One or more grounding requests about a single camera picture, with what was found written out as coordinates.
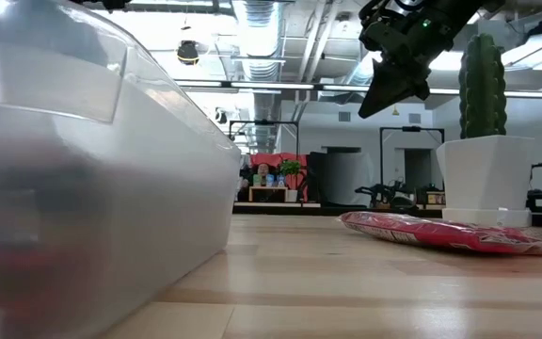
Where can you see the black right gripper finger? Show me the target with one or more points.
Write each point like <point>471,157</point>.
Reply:
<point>420,85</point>
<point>386,89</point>

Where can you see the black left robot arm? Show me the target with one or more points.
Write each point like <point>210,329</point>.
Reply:
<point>111,4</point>

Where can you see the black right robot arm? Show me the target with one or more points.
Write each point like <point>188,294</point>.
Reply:
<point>483,7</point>

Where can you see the hanging pendant lamp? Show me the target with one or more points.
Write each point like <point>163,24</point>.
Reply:
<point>395,112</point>

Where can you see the green cactus plant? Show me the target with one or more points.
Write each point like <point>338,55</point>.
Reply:
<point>483,85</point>

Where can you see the round ceiling fixture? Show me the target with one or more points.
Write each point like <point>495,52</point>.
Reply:
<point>344,19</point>

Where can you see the grey cylindrical column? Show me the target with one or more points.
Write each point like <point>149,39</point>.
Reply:
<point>346,176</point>

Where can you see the long ceiling light strip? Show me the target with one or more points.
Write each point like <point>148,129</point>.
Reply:
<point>275,86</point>

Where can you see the black cabinet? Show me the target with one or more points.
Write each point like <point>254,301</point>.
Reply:
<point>317,176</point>

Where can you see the white square planter pot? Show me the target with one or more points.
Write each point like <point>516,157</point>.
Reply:
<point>487,176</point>

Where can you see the small leafy green plant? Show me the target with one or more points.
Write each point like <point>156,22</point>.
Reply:
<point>291,167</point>

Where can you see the red sofa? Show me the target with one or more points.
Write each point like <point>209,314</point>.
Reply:
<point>278,158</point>

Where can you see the blue bottle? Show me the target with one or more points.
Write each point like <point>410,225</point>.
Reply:
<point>270,180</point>
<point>280,181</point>

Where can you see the small white plant pot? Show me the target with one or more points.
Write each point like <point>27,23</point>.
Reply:
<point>292,195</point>

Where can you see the person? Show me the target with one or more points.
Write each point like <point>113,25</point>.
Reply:
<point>262,170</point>

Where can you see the small wooden shelf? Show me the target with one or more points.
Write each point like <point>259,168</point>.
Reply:
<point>268,188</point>

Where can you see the green bottle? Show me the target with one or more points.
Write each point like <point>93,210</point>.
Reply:
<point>256,180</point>

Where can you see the translucent white plastic basket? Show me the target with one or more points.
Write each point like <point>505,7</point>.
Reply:
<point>111,188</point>

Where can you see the black metal frame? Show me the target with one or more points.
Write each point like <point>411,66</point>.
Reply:
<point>412,129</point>
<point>264,123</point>

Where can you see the silver corrugated ceiling duct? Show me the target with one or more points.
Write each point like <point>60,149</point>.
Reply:
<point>258,42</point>

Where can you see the black security camera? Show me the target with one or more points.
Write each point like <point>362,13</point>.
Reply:
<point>220,116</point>

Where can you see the black hanging dome camera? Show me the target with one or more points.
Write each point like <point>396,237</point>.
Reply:
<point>187,52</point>

